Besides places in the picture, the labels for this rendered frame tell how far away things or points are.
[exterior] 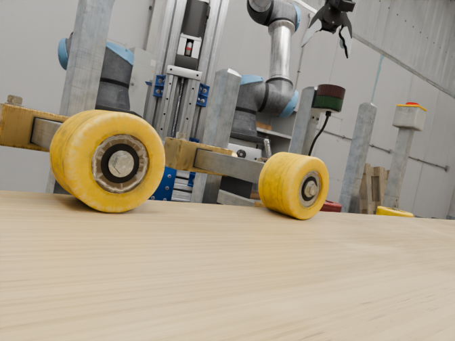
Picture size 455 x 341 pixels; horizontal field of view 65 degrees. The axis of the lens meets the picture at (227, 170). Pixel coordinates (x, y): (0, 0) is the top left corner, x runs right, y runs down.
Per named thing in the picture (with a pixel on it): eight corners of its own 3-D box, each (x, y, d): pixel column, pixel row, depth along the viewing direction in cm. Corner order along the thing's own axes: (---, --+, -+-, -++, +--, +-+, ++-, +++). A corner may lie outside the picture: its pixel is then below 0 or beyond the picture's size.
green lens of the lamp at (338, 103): (307, 105, 79) (309, 95, 79) (323, 111, 83) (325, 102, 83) (331, 106, 74) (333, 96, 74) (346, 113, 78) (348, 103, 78)
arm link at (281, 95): (253, 116, 145) (261, 9, 163) (287, 124, 149) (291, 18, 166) (265, 103, 134) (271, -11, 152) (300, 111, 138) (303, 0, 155)
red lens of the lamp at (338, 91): (309, 94, 79) (312, 84, 78) (325, 101, 83) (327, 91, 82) (333, 94, 74) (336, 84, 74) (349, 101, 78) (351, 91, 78)
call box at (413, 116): (391, 127, 116) (396, 103, 115) (400, 131, 120) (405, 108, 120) (413, 129, 110) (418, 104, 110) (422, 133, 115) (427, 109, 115)
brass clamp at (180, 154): (158, 164, 63) (164, 136, 63) (217, 172, 72) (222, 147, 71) (177, 170, 58) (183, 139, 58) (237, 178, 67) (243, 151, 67)
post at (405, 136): (366, 261, 118) (397, 126, 116) (374, 260, 121) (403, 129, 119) (380, 266, 114) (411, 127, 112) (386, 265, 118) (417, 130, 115)
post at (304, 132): (261, 287, 84) (302, 85, 82) (270, 286, 87) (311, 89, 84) (271, 294, 82) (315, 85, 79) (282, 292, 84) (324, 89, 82)
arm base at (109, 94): (93, 105, 141) (97, 80, 140) (132, 114, 143) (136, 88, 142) (82, 101, 126) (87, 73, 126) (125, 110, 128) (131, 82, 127)
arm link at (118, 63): (124, 81, 128) (131, 43, 127) (87, 74, 128) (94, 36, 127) (133, 87, 140) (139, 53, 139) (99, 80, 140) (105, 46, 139)
